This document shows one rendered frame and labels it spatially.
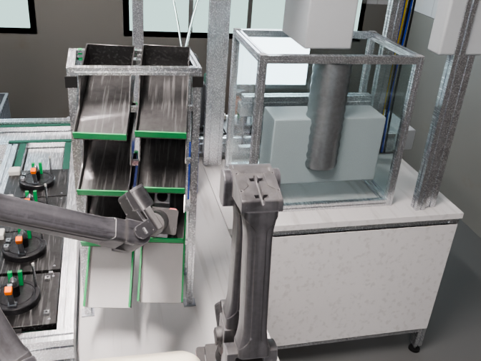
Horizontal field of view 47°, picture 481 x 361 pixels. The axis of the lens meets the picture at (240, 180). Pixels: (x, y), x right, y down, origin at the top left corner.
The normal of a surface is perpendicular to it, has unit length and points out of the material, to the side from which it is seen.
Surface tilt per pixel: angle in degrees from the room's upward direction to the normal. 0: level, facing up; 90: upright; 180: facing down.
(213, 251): 0
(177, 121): 25
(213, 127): 90
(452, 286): 0
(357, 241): 90
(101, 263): 45
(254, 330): 81
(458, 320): 0
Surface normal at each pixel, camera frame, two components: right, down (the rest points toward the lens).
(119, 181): 0.09, -0.61
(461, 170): -0.98, 0.03
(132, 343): 0.07, -0.89
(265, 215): 0.21, 0.31
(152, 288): 0.09, -0.30
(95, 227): 0.62, -0.35
